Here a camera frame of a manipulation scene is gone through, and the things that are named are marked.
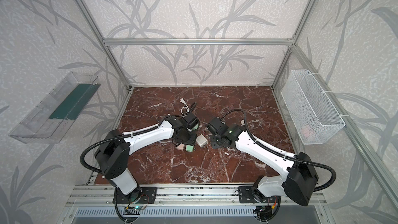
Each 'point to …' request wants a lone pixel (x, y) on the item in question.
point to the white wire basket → (312, 112)
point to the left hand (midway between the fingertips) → (194, 138)
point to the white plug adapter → (201, 140)
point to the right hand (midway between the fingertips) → (216, 136)
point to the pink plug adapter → (180, 146)
